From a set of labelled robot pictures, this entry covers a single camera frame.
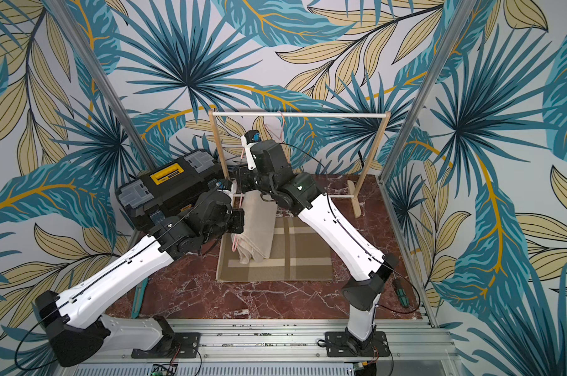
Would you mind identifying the beige wool scarf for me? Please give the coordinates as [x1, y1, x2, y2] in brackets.
[232, 191, 277, 264]

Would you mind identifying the brown plaid scarf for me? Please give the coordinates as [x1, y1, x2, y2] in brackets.
[216, 217, 333, 283]

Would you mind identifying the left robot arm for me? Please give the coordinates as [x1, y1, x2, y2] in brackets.
[35, 189, 244, 368]

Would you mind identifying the black yellow toolbox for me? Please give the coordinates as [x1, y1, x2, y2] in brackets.
[116, 150, 224, 233]

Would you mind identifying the wooden clothes rack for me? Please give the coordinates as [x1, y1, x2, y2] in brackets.
[207, 110, 392, 219]

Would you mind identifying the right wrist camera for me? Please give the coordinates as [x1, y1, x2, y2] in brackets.
[240, 130, 261, 171]

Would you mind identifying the green handled screwdriver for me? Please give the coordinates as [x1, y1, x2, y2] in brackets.
[392, 279, 410, 309]

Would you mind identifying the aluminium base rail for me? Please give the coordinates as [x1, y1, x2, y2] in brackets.
[57, 319, 464, 375]

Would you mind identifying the right aluminium frame post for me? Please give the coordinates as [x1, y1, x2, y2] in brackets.
[379, 0, 476, 186]

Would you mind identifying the aluminium frame post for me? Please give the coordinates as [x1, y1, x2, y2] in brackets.
[46, 0, 156, 170]
[379, 0, 476, 186]

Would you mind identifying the left aluminium frame post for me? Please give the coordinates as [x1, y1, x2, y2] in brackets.
[46, 0, 156, 170]

